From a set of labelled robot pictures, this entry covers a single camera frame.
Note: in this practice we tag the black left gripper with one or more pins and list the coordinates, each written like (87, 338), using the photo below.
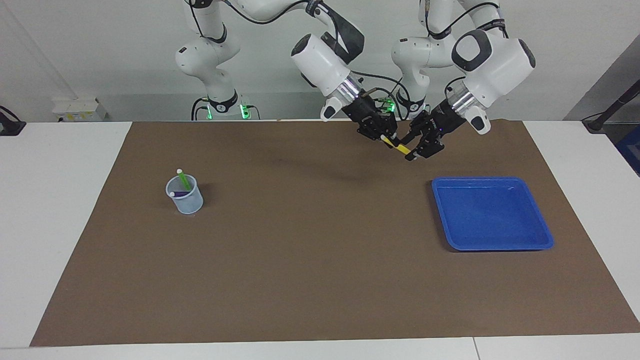
(442, 120)

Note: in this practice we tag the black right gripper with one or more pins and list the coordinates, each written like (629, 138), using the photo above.
(365, 114)

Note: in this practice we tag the black stand pole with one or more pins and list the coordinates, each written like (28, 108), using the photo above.
(612, 107)

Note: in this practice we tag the black table clamp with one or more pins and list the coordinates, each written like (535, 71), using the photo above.
(10, 127)

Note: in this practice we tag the translucent plastic cup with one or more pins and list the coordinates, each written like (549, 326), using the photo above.
(187, 204)

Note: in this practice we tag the white wall socket box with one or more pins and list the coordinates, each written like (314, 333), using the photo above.
(75, 109)

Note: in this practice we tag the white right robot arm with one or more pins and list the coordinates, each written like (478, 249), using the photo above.
(320, 60)

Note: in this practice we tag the brown table mat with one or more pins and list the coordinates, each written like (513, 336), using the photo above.
(320, 250)

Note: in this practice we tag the yellow pen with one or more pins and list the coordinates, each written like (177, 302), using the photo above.
(401, 148)

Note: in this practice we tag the blue box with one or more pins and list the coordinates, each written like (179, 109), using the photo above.
(631, 147)

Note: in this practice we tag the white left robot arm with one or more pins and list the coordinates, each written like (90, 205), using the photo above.
(495, 60)

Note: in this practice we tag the purple pen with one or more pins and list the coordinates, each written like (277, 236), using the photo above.
(179, 193)

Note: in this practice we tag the blue plastic tray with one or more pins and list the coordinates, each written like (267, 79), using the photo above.
(500, 215)

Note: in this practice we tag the green pen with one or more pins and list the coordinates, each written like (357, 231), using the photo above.
(183, 180)

